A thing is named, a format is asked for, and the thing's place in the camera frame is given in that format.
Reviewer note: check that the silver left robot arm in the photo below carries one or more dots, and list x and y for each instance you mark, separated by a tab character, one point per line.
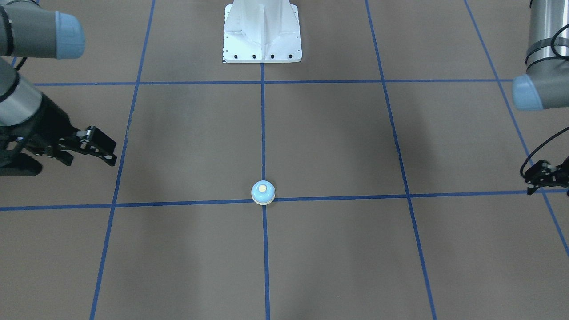
545	83

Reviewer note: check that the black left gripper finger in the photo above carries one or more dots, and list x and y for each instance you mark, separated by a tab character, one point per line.
544	174

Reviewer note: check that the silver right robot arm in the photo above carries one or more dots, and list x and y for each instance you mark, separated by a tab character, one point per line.
30	31

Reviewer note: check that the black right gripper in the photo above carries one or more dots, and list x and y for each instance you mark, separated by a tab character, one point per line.
46	123

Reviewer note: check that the white camera stand pedestal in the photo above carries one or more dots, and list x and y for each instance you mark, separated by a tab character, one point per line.
261	32

